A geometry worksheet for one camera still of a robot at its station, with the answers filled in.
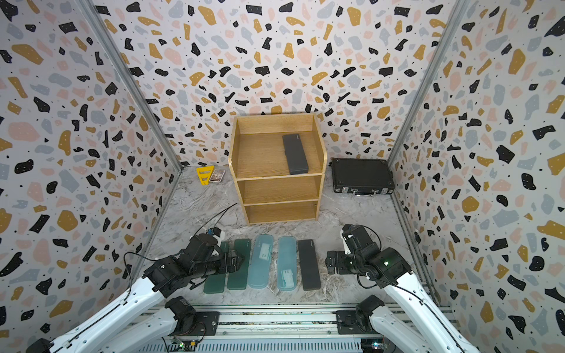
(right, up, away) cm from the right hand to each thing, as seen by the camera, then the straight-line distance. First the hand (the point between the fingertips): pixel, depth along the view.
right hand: (337, 262), depth 74 cm
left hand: (-34, 0, +3) cm, 34 cm away
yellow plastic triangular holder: (-64, +33, +46) cm, 86 cm away
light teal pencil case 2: (-17, -6, +12) cm, 22 cm away
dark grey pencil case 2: (-14, +37, +10) cm, 41 cm away
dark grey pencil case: (-9, -5, +13) cm, 16 cm away
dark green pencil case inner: (-36, -10, +10) cm, 39 cm away
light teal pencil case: (-28, -5, +14) cm, 32 cm away
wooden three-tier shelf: (-28, +37, +9) cm, 47 cm away
